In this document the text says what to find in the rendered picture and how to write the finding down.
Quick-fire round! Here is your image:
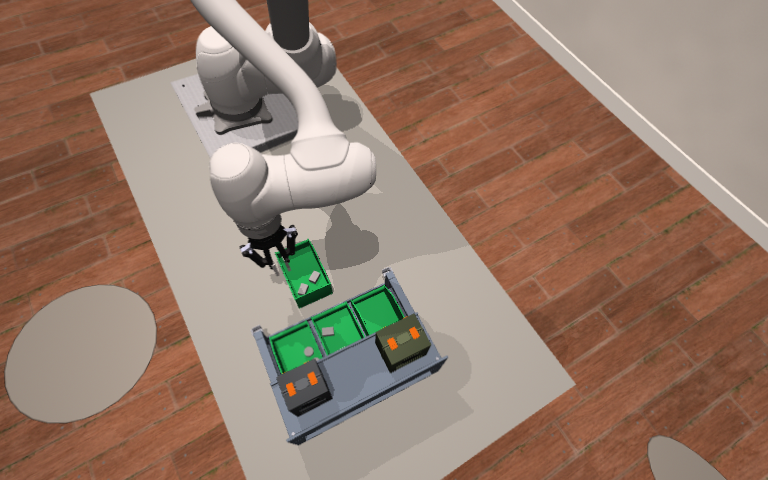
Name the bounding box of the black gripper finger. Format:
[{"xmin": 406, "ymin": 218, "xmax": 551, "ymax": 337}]
[
  {"xmin": 275, "ymin": 225, "xmax": 298, "ymax": 272},
  {"xmin": 240, "ymin": 243, "xmax": 279, "ymax": 276}
]

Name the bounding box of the grey metal shelf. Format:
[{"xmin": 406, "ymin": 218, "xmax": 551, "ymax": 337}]
[{"xmin": 251, "ymin": 267, "xmax": 448, "ymax": 445}]

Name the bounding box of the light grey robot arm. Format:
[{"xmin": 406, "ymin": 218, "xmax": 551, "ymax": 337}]
[{"xmin": 190, "ymin": 0, "xmax": 376, "ymax": 239}]

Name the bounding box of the green open-front bin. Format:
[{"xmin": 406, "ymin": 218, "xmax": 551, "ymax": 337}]
[
  {"xmin": 275, "ymin": 239, "xmax": 333, "ymax": 308},
  {"xmin": 311, "ymin": 302, "xmax": 365, "ymax": 355},
  {"xmin": 351, "ymin": 286, "xmax": 405, "ymax": 336},
  {"xmin": 270, "ymin": 322, "xmax": 323, "ymax": 374}
]

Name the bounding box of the dark green tool case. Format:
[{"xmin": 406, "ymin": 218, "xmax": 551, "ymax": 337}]
[{"xmin": 375, "ymin": 314, "xmax": 431, "ymax": 373}]

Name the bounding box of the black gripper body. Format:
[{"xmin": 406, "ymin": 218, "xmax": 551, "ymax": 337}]
[{"xmin": 248, "ymin": 225, "xmax": 287, "ymax": 250}]

